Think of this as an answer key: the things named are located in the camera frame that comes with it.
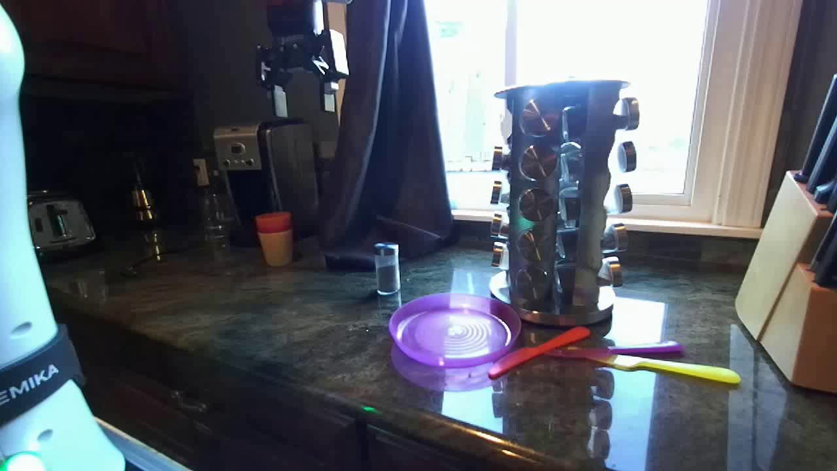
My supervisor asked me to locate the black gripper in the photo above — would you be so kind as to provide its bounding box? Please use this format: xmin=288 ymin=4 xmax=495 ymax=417
xmin=262 ymin=0 xmax=345 ymax=124

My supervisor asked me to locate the steel revolving seasoning rack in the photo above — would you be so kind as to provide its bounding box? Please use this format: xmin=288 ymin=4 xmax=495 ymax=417
xmin=487 ymin=76 xmax=643 ymax=330

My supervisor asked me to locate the steel and black coffee maker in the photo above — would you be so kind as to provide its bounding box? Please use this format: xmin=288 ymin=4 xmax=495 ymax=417
xmin=213 ymin=118 xmax=325 ymax=246

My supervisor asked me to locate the dark grey curtain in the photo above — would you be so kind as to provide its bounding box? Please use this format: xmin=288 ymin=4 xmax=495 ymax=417
xmin=320 ymin=0 xmax=455 ymax=273

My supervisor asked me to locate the orange plastic cup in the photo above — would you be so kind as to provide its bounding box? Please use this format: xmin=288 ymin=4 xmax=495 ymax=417
xmin=253 ymin=209 xmax=295 ymax=235

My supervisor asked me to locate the clear glass bottle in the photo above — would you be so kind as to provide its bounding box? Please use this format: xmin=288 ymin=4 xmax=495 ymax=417
xmin=190 ymin=154 xmax=231 ymax=256

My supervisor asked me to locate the cream plastic cup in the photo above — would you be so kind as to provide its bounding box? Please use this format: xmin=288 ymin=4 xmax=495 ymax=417
xmin=257 ymin=227 xmax=295 ymax=270

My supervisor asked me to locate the dark bottle with gold label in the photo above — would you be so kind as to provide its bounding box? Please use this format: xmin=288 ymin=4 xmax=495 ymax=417
xmin=129 ymin=165 xmax=168 ymax=263

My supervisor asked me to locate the countertop toaster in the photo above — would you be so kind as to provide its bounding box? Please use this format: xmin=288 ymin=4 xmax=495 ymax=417
xmin=24 ymin=192 xmax=99 ymax=256

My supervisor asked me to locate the purple plastic plate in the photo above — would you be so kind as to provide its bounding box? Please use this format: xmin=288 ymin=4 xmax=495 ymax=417
xmin=388 ymin=291 xmax=524 ymax=372

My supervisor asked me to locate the red plastic knife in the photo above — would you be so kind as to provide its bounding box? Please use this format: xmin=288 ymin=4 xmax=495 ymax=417
xmin=487 ymin=324 xmax=593 ymax=383

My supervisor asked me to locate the grey robot mounting platform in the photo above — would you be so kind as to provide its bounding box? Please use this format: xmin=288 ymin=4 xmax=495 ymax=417
xmin=94 ymin=417 xmax=190 ymax=471

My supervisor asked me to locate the purple plastic knife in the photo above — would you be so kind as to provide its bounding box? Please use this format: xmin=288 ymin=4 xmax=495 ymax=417
xmin=598 ymin=339 xmax=689 ymax=360

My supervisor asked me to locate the white framed window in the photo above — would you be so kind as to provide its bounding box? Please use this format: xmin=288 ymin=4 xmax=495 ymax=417
xmin=422 ymin=0 xmax=805 ymax=240

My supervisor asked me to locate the yellow plastic knife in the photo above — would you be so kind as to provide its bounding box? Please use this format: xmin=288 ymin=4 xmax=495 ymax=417
xmin=547 ymin=345 xmax=742 ymax=390

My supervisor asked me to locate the light wooden knife block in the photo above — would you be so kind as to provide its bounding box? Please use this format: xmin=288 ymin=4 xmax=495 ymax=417
xmin=733 ymin=167 xmax=837 ymax=396

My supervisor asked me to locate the dark wood wall cabinet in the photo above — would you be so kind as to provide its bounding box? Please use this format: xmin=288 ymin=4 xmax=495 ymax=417
xmin=15 ymin=0 xmax=190 ymax=99

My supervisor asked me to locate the black handled knife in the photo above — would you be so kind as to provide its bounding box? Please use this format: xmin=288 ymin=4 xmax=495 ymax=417
xmin=795 ymin=74 xmax=837 ymax=180
xmin=805 ymin=120 xmax=837 ymax=199
xmin=808 ymin=212 xmax=837 ymax=291

